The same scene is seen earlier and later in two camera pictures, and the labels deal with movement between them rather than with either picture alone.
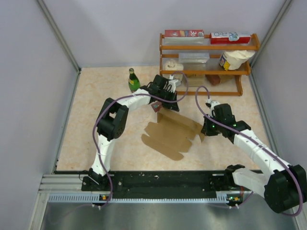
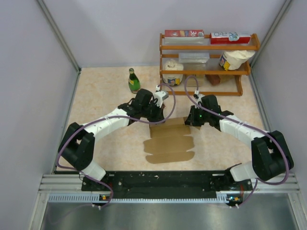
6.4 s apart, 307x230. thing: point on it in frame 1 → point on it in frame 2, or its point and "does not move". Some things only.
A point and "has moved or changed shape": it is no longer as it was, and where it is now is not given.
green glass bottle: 134,82 does not move
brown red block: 215,79 does not move
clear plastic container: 194,58 does not move
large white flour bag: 233,59 does not move
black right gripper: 206,129 → 191,120
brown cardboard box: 171,136 has moved or changed shape
